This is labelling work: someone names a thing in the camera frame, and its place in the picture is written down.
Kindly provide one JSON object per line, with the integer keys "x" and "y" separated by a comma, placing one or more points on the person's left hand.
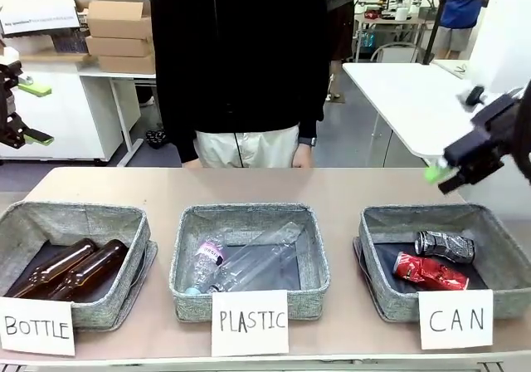
{"x": 302, "y": 156}

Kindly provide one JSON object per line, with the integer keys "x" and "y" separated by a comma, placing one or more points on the grey fabric basket plastic label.
{"x": 249, "y": 218}

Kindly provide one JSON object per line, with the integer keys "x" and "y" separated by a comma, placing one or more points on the white paper sign PLASTIC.
{"x": 249, "y": 322}

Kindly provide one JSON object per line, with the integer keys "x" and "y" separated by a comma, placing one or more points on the black wrist watch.
{"x": 308, "y": 140}

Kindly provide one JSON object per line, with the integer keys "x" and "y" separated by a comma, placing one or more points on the grey fabric basket can label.
{"x": 390, "y": 301}

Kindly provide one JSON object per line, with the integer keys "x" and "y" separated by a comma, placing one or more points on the grey fabric basket bottle label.
{"x": 103, "y": 305}

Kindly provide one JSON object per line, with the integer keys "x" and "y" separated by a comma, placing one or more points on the red soda can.
{"x": 427, "y": 272}

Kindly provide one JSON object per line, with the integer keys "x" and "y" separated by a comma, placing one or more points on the white paper sign BOTTLE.
{"x": 37, "y": 326}

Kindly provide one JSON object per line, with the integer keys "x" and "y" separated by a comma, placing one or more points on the closed flat cardboard box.
{"x": 120, "y": 46}
{"x": 128, "y": 62}

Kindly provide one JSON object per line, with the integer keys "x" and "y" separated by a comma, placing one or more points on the black silver soda can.
{"x": 448, "y": 245}

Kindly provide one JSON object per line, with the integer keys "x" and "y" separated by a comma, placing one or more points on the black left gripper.
{"x": 6, "y": 98}

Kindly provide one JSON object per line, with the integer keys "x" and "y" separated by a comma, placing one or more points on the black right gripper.
{"x": 485, "y": 135}

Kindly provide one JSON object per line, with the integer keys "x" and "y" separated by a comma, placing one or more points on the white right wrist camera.
{"x": 473, "y": 97}

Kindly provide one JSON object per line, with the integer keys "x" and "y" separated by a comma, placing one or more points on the background person dark clothing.
{"x": 342, "y": 15}

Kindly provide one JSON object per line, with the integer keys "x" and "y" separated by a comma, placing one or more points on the white desk with legs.
{"x": 124, "y": 79}

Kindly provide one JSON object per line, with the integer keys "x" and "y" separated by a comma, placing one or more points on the white cylinder roll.
{"x": 400, "y": 14}

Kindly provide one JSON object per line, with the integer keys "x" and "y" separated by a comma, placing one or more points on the black pole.
{"x": 435, "y": 19}

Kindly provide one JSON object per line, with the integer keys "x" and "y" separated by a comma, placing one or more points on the brown glass bottle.
{"x": 62, "y": 260}
{"x": 99, "y": 260}

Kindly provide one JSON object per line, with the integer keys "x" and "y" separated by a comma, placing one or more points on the background person blue shorts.
{"x": 458, "y": 11}

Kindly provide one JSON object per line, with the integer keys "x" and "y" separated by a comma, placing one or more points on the white paper sign CAN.
{"x": 456, "y": 320}

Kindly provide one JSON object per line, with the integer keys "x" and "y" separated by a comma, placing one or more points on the white side table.
{"x": 394, "y": 98}

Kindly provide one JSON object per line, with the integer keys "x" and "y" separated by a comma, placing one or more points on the large clear plastic bottle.
{"x": 257, "y": 255}

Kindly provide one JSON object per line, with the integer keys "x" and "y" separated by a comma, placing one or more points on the person in black jacket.
{"x": 236, "y": 56}

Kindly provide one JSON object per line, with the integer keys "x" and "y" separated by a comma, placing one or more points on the metal frame chair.
{"x": 394, "y": 52}

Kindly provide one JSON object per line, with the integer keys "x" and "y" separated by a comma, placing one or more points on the black patterned shoe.
{"x": 155, "y": 137}

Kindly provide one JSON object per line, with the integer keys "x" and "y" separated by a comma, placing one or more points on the open cardboard box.
{"x": 120, "y": 19}

